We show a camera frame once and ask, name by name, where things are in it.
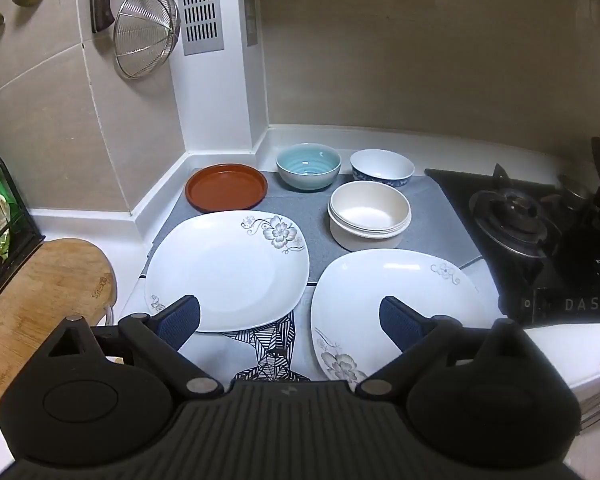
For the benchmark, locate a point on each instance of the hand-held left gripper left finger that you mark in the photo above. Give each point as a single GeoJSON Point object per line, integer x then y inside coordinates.
{"type": "Point", "coordinates": [180, 317]}

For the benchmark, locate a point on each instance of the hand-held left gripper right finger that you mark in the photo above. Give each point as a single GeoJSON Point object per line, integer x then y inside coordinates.
{"type": "Point", "coordinates": [397, 320]}

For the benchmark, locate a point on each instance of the white floral square plate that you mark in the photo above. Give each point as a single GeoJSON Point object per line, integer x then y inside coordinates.
{"type": "Point", "coordinates": [225, 270]}
{"type": "Point", "coordinates": [380, 300]}

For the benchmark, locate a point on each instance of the cream bowl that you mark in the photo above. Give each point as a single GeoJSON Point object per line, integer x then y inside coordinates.
{"type": "Point", "coordinates": [370, 205]}
{"type": "Point", "coordinates": [360, 242]}
{"type": "Point", "coordinates": [402, 229]}

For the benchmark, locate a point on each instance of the brown round plate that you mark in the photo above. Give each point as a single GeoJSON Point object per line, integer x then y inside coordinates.
{"type": "Point", "coordinates": [225, 187]}

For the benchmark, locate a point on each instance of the teal glazed bowl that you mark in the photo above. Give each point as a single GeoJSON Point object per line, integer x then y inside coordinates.
{"type": "Point", "coordinates": [307, 167]}

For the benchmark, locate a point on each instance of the white mat with geometric print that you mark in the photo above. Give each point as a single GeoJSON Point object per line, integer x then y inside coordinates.
{"type": "Point", "coordinates": [275, 342]}

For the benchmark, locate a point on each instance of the round wooden cutting board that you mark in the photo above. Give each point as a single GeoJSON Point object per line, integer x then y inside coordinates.
{"type": "Point", "coordinates": [40, 300]}

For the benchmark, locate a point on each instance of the grey counter mat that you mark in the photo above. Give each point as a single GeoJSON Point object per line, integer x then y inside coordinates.
{"type": "Point", "coordinates": [300, 202]}

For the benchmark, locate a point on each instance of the white bowl with blue band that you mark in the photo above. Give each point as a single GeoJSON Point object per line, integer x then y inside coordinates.
{"type": "Point", "coordinates": [382, 167]}

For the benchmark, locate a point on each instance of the black glass gas stove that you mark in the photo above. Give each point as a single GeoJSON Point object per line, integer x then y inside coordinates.
{"type": "Point", "coordinates": [555, 270]}

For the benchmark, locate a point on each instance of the grey vent grille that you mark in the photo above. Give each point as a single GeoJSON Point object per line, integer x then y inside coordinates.
{"type": "Point", "coordinates": [200, 10]}

